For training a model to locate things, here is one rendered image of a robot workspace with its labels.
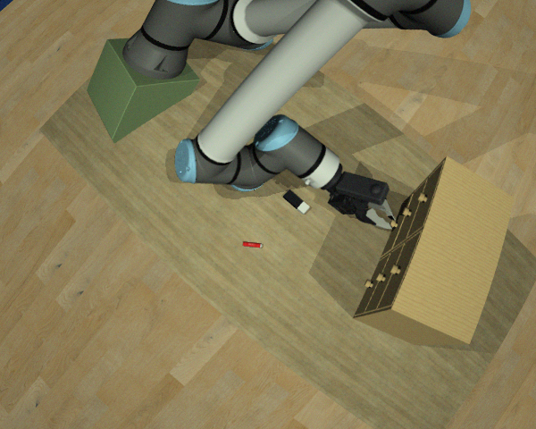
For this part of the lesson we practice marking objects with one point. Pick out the light wooden chest of drawers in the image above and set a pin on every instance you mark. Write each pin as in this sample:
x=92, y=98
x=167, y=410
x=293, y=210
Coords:
x=442, y=295

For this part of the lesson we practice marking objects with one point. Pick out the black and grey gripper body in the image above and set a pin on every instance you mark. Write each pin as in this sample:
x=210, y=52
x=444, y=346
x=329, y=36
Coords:
x=344, y=204

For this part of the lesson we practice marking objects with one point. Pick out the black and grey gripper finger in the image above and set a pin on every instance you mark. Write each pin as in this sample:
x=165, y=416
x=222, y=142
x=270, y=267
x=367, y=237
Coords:
x=370, y=216
x=385, y=207

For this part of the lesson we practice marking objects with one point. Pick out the brown wooden drawer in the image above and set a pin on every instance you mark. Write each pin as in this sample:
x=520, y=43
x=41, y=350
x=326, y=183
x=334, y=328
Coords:
x=426, y=199
x=371, y=285
x=383, y=281
x=396, y=225
x=399, y=272
x=409, y=216

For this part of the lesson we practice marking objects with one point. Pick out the red battery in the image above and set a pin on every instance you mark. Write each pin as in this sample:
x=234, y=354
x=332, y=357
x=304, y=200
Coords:
x=252, y=244

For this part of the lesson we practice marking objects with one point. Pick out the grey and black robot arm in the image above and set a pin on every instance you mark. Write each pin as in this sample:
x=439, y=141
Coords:
x=315, y=30

